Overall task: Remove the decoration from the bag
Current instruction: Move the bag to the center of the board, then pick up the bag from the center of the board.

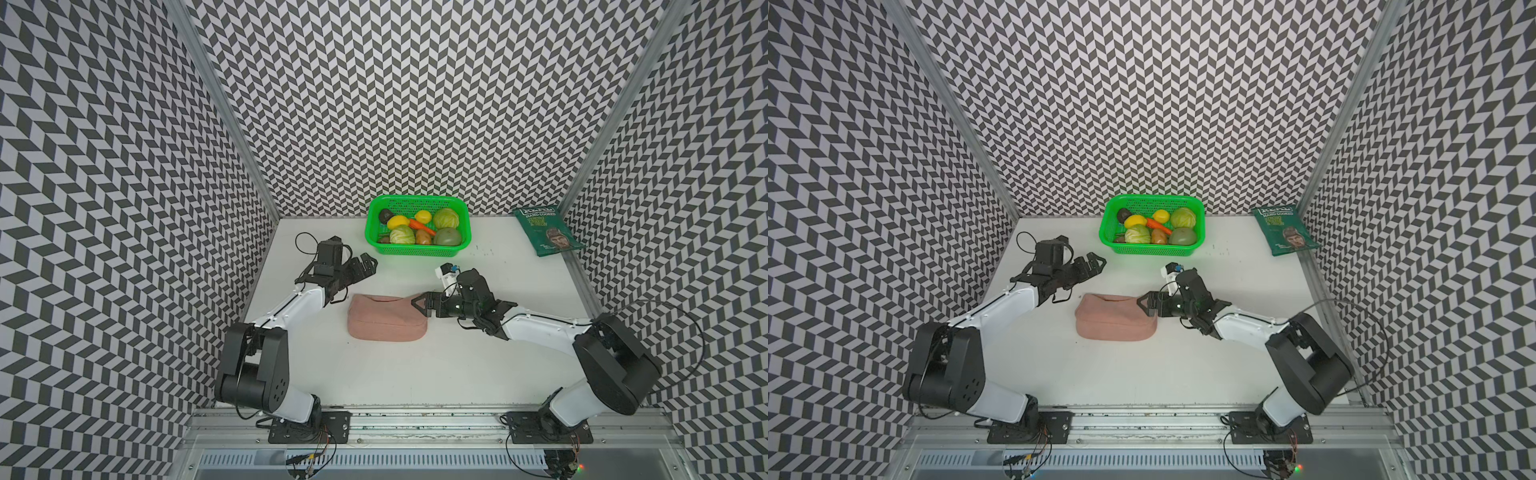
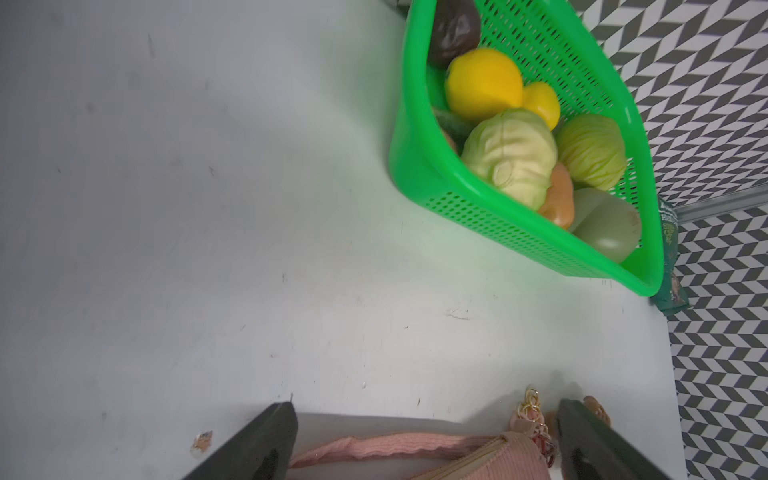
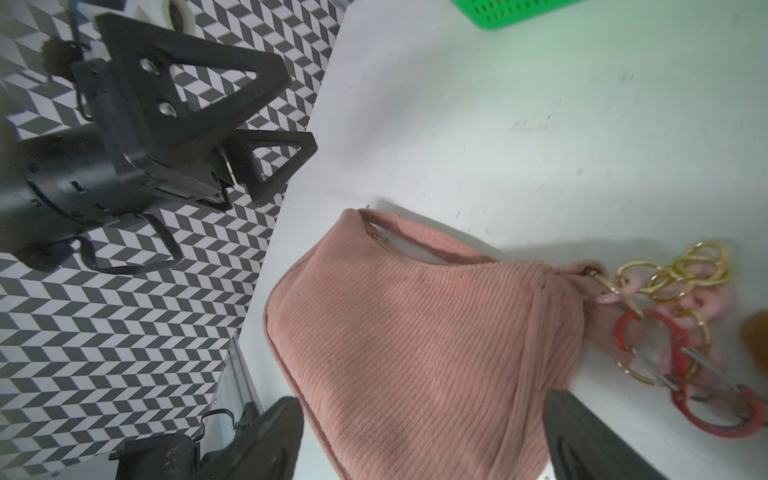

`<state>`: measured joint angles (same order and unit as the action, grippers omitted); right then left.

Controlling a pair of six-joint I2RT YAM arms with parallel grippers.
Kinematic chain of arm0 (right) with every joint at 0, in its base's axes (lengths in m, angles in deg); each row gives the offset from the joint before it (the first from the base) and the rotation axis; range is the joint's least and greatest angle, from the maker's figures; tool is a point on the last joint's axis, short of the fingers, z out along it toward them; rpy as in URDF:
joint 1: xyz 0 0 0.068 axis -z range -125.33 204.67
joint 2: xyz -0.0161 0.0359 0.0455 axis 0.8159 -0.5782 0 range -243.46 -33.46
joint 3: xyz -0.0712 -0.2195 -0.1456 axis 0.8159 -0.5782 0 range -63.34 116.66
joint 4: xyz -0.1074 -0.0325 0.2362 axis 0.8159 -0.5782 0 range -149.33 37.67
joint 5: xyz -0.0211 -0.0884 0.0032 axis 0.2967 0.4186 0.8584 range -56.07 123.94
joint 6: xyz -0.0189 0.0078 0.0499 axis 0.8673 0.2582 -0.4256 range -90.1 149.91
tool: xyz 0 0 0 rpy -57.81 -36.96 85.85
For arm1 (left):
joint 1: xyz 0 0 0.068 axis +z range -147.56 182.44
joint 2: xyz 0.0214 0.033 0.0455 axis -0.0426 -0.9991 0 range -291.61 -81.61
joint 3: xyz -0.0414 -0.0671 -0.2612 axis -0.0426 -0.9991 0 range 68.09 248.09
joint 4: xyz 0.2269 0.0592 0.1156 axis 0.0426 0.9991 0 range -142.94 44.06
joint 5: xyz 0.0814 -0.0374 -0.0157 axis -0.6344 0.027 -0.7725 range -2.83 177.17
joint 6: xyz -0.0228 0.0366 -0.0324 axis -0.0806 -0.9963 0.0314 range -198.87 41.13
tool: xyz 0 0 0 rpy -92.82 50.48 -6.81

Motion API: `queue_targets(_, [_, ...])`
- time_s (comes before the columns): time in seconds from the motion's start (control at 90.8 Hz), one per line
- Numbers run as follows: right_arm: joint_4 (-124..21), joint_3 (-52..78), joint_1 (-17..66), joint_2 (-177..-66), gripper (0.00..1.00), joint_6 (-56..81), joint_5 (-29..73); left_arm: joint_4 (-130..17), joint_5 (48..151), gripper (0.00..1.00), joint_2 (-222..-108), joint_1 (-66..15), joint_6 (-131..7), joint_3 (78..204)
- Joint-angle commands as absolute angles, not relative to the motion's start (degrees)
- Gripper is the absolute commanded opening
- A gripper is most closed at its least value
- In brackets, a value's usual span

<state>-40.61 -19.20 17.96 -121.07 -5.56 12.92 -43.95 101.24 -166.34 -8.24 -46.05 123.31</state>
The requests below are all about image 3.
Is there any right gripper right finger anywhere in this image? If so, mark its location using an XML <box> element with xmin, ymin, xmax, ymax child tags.
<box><xmin>542</xmin><ymin>390</ymin><xmax>664</xmax><ymax>480</ymax></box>

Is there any plush keychain decoration with carabiners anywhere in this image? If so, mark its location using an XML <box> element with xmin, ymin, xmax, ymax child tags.
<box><xmin>586</xmin><ymin>240</ymin><xmax>767</xmax><ymax>439</ymax></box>

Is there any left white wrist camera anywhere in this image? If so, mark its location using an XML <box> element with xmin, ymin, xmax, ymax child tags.
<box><xmin>77</xmin><ymin>0</ymin><xmax>196</xmax><ymax>37</ymax></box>

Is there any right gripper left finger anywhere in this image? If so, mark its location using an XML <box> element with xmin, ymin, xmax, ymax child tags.
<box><xmin>197</xmin><ymin>397</ymin><xmax>304</xmax><ymax>480</ymax></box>

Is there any green plastic basket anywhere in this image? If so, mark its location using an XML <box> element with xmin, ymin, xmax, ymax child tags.
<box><xmin>452</xmin><ymin>0</ymin><xmax>580</xmax><ymax>30</ymax></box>

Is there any pink corduroy bag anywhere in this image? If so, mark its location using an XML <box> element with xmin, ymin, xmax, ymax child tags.
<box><xmin>263</xmin><ymin>206</ymin><xmax>607</xmax><ymax>480</ymax></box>

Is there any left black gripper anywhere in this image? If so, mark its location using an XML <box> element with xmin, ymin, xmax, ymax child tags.
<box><xmin>74</xmin><ymin>14</ymin><xmax>317</xmax><ymax>210</ymax></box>

